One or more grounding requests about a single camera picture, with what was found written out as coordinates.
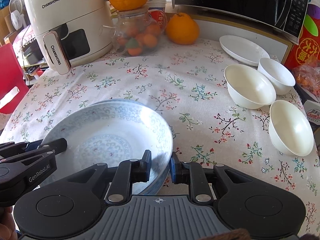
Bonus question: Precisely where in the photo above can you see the floral tablecloth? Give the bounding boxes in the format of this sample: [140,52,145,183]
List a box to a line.
[1,39,319,235]

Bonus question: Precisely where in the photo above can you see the white air fryer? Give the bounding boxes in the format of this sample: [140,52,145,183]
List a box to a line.
[24,0,113,75]

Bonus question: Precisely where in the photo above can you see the plastic bag of tangerines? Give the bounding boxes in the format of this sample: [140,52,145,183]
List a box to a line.
[293,60,319,96]

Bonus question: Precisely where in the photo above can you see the stacked instant noodle cups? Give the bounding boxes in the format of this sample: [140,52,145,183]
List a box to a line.
[147,0,168,31]

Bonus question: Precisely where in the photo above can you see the dark cardboard box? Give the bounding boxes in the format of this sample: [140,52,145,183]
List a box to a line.
[295,85,320,132]

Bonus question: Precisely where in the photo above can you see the plain white plate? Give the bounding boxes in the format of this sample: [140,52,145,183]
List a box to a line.
[219,35,270,67]

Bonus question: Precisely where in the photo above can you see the blue patterned plate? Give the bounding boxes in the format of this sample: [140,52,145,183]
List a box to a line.
[92,99,171,196]
[41,100,173,195]

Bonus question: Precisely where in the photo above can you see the white porcelain bowl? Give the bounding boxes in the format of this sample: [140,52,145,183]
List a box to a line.
[257,57,296,95]

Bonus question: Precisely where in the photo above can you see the person's left hand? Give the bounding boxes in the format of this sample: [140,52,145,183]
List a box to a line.
[0,206,18,240]

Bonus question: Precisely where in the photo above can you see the glass jar of tangerines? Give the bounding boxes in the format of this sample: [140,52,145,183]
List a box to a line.
[104,5,167,57]

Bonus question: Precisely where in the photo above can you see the red plastic stool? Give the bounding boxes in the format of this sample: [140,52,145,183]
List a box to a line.
[1,43,29,114]

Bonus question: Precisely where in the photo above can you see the cream bowl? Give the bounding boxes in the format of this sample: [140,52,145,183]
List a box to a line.
[224,64,276,109]
[268,100,314,157]

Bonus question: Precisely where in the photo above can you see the large orange on table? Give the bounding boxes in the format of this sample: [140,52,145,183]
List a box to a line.
[165,12,200,45]

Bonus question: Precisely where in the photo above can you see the red gift box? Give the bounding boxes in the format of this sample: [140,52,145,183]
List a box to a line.
[284,4,320,70]

